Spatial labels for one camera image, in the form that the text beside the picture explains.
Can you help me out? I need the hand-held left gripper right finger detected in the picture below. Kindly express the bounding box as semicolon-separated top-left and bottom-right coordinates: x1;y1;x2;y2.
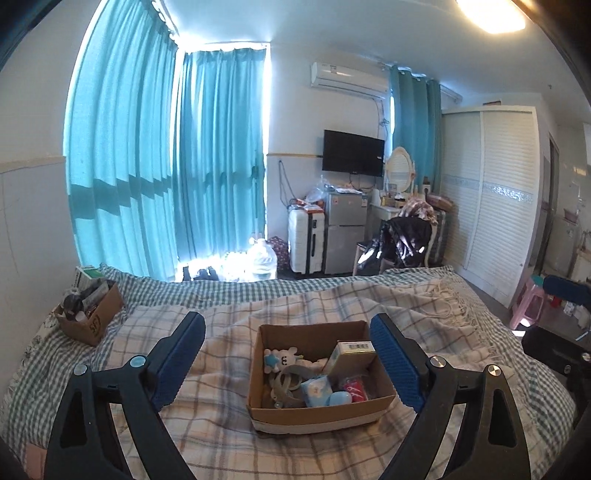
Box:
369;313;530;480

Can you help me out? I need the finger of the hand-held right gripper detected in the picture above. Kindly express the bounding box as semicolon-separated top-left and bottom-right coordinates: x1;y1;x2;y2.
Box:
521;325;591;385
542;274;591;305

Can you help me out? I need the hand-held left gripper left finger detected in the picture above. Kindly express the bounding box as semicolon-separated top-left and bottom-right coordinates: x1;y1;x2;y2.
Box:
44;311;207;480

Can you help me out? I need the white and maroon medicine box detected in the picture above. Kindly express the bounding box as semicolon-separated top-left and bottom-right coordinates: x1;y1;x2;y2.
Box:
322;340;376;377

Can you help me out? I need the white soft tissue packet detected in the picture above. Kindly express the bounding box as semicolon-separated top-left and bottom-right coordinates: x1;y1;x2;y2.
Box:
301;376;334;408

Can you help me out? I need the large cardboard box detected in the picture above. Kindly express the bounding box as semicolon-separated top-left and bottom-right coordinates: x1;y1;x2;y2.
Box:
246;320;398;435

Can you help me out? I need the white bear toy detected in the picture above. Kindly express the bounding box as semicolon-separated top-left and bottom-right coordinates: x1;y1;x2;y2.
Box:
263;347;304;373

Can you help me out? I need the pink plastic stool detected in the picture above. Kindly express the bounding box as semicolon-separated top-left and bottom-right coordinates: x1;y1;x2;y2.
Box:
509;277;550;330

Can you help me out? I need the plaid fringed blanket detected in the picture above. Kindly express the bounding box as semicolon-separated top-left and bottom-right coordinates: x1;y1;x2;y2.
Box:
92;277;523;480

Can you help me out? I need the green checked bed sheet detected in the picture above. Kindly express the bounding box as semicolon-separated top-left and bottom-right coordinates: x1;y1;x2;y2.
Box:
4;263;578;480

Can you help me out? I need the small brown cardboard box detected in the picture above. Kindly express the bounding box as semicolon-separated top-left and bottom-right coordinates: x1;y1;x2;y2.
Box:
53;279;125;347

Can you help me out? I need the white louvred wardrobe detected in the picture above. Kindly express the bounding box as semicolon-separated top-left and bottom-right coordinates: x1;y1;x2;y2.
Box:
438;105;544;309

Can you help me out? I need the green and white carton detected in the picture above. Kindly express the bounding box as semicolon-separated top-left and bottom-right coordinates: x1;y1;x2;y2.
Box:
74;265;105;297

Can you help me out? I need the black shiny jacket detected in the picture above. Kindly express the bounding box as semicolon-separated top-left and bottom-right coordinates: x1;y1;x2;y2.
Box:
353;217;433;273

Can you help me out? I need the clear water jug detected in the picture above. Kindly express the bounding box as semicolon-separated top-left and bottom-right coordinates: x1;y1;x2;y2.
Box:
249;237;279;280

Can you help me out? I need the silver small fridge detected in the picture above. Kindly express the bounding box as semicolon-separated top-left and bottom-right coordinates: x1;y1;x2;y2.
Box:
323;191;369;276

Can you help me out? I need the dark floral bag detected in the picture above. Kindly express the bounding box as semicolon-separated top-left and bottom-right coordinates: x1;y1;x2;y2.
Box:
268;236;291;273

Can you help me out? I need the white suitcase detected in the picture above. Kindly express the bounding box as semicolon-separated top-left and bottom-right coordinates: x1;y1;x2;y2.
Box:
287;208;328;274

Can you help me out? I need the pink plaid clothes pile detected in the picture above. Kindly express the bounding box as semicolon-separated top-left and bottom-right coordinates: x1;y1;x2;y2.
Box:
399;198;437;227

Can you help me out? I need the clear plastic bag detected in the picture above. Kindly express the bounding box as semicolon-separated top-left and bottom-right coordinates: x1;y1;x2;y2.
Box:
307;175;334;206

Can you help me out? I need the white oval mirror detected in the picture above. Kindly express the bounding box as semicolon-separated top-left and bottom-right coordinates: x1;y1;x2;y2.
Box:
384;147;415;195

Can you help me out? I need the teal curtain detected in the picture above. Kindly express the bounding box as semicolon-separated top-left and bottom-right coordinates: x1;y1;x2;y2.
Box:
65;0;182;282
172;46;269;278
389;66;442;186

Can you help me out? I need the ceiling light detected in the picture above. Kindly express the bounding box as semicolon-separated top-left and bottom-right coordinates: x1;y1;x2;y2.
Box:
455;0;527;34

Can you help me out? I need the white air conditioner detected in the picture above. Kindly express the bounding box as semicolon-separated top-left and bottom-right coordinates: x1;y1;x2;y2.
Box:
309;61;390;98

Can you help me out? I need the black wall cable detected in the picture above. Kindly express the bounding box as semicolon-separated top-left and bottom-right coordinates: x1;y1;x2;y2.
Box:
278;159;297;206

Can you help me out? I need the black wall television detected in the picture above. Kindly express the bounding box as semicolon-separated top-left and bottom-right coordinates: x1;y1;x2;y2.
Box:
322;130;386;178

